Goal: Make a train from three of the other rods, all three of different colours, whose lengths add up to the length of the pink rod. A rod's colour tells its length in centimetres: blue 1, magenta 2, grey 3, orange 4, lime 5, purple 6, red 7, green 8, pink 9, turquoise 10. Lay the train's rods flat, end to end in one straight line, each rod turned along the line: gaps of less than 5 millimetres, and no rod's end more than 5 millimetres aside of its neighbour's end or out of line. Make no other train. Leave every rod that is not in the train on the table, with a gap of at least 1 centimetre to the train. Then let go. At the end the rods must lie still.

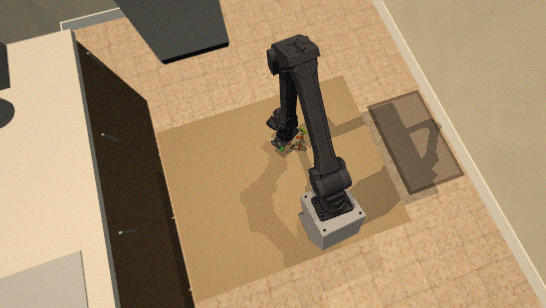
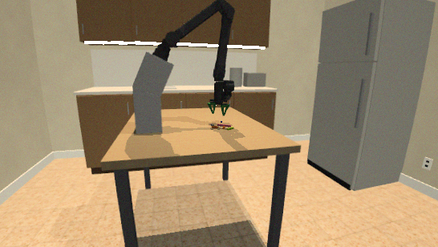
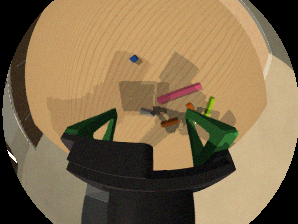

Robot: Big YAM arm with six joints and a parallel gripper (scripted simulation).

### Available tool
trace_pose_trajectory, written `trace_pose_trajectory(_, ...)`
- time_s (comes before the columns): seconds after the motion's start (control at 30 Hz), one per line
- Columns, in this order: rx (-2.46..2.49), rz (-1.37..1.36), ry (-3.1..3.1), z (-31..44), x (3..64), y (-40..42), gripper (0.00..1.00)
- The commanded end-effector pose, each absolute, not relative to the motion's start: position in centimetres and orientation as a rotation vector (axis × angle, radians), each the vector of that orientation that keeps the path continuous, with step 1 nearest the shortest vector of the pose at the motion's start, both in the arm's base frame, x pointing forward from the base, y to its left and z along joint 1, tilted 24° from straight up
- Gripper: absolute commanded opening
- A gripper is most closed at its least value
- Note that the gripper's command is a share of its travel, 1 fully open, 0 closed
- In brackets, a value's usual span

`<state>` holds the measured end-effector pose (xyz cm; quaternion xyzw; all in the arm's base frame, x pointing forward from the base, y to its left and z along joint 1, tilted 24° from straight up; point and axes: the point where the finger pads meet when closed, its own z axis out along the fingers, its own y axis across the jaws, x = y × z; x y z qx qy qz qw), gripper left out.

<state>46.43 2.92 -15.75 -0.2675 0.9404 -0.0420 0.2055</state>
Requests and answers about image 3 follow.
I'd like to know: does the grey rod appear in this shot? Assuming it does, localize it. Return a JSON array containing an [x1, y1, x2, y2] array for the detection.
[[140, 108, 155, 117]]

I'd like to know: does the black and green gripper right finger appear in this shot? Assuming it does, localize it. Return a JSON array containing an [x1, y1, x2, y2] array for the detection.
[[185, 108, 239, 167]]

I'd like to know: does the small blue block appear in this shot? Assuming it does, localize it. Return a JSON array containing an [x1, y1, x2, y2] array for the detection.
[[129, 55, 138, 63]]

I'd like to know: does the pink rod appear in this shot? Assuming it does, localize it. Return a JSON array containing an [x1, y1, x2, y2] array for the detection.
[[157, 82, 202, 104]]

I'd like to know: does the orange rod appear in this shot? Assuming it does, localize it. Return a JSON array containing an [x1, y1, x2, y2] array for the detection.
[[161, 117, 179, 128], [186, 102, 194, 110]]

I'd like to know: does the lime green rod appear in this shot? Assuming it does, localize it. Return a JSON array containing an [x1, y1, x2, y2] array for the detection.
[[203, 96, 215, 116]]

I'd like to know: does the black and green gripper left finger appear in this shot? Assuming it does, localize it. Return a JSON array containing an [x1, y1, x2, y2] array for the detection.
[[64, 108, 117, 141]]

